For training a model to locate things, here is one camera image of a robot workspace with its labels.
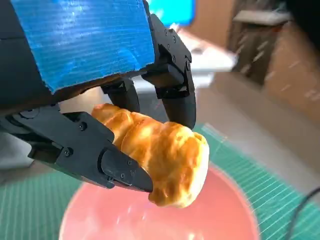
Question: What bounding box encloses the blue monitor screen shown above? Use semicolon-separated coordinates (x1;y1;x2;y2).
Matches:
147;0;196;28

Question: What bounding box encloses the green cutting mat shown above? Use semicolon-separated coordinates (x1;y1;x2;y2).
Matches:
0;122;320;240

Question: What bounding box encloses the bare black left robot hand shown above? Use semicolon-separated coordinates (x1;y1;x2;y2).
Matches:
0;0;197;193

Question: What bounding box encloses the long black right arm cable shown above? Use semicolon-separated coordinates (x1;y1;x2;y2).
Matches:
291;186;320;240

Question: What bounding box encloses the pink bowl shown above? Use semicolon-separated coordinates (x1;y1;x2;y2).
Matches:
58;162;261;240

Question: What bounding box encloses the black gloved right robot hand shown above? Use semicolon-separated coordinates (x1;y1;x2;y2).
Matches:
284;0;320;51

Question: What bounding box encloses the white desk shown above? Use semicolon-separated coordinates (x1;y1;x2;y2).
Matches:
172;24;240;86

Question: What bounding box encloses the brown cardboard box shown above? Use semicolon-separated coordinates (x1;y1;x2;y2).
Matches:
228;9;320;123

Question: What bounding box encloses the long striped toy bread loaf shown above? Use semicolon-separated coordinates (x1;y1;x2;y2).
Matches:
91;103;210;209

